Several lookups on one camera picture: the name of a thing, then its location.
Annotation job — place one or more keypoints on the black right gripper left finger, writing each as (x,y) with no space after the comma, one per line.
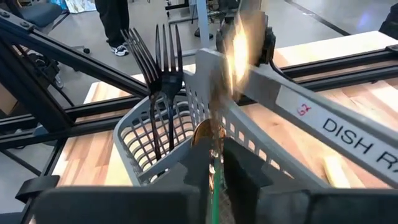
(124,205)

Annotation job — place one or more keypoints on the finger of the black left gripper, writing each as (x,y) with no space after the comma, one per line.
(268,46)
(222,37)

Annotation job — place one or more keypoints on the grey silverware rack basket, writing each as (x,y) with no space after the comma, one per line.
(311,121)

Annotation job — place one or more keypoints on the dark office chair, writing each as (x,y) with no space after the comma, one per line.
(37,14)

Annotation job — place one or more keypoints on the person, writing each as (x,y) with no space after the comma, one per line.
(113,21)

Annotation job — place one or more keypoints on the grey stand pole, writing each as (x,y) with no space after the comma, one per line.
(203,18)

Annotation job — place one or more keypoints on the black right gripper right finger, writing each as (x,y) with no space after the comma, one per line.
(311,208)

